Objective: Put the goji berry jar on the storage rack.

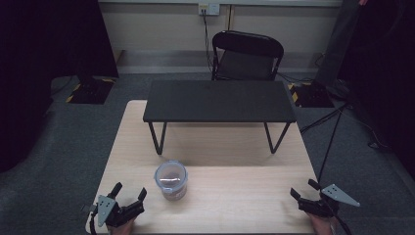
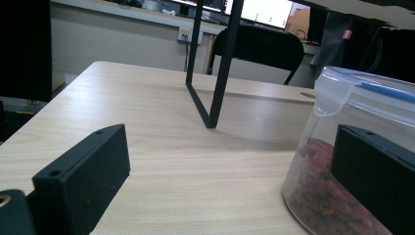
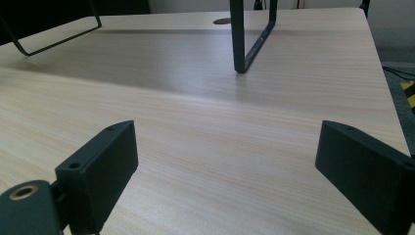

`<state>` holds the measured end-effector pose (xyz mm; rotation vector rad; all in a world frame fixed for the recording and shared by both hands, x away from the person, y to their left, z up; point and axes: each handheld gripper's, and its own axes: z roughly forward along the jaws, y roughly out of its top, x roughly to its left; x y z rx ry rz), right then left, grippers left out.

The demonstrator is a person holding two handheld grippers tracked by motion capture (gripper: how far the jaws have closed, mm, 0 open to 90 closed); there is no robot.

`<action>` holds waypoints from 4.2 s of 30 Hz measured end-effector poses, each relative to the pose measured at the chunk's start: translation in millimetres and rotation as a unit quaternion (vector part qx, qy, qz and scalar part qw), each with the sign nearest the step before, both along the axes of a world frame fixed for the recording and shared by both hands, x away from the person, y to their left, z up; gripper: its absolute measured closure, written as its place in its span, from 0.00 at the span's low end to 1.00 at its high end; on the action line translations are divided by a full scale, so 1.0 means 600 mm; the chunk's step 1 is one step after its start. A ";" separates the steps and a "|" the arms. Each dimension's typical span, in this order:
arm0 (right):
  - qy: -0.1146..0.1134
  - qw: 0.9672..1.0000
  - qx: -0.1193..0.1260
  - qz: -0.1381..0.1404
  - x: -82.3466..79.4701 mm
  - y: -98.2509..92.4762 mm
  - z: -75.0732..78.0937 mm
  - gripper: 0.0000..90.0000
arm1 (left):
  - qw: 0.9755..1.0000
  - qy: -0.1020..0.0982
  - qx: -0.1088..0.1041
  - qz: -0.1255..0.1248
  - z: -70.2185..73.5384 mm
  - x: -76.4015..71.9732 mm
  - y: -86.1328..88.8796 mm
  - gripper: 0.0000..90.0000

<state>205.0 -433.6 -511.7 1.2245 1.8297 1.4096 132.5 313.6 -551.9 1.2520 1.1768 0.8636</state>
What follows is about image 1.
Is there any right hand-held gripper cable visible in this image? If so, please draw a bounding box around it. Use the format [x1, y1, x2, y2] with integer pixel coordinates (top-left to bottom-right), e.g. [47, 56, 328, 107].
[332, 209, 354, 235]

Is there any black stand base plate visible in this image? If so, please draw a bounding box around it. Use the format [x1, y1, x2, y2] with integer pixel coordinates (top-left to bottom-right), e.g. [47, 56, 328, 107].
[287, 81, 336, 109]
[65, 76, 115, 106]

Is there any low black shelf table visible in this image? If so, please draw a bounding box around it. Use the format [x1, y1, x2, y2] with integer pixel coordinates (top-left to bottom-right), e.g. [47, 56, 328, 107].
[142, 79, 298, 156]

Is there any black floor cable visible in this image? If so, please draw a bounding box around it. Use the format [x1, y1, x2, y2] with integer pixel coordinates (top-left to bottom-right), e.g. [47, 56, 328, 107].
[339, 107, 393, 152]

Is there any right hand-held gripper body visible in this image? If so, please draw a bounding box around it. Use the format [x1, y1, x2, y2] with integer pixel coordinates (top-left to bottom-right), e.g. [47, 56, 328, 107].
[297, 183, 361, 218]

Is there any person's right hand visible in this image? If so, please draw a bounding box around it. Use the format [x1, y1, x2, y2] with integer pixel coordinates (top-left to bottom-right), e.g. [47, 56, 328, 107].
[307, 212, 337, 235]

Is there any black curtain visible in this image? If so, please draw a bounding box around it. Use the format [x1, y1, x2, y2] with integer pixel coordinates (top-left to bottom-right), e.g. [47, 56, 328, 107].
[0, 0, 119, 174]
[337, 0, 415, 181]

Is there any black folding chair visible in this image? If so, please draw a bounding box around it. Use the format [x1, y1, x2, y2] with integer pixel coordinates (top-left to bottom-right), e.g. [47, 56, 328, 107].
[210, 29, 285, 82]

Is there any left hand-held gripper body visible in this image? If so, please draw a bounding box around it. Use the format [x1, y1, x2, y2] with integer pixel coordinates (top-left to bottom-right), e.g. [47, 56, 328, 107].
[96, 194, 146, 229]

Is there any clear plastic jar with lid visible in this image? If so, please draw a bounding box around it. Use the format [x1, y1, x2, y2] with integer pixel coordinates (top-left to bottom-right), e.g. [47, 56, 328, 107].
[154, 160, 189, 202]

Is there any hand-held gripper cable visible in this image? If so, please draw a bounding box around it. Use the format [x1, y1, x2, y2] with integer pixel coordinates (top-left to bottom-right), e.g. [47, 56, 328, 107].
[87, 211, 100, 235]
[332, 209, 354, 235]

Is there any grey upright panel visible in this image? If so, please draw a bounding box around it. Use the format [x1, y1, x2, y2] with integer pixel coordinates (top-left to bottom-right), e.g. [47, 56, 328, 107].
[314, 0, 360, 88]

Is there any black tripod stand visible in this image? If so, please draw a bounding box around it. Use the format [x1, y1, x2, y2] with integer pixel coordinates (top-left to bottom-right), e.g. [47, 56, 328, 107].
[300, 103, 349, 184]

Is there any black wall socket cable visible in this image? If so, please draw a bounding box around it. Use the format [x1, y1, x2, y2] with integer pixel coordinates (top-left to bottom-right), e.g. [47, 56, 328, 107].
[202, 9, 215, 75]

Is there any left hand-held gripper cable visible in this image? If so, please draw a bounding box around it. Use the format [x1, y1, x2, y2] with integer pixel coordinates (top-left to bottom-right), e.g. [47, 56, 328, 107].
[87, 211, 100, 235]

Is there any person's left hand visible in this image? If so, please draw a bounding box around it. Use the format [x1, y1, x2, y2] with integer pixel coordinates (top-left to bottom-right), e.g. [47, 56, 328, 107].
[107, 218, 136, 235]

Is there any white wall socket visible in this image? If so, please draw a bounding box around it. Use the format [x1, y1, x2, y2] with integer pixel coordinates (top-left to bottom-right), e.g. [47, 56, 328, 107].
[198, 3, 221, 17]

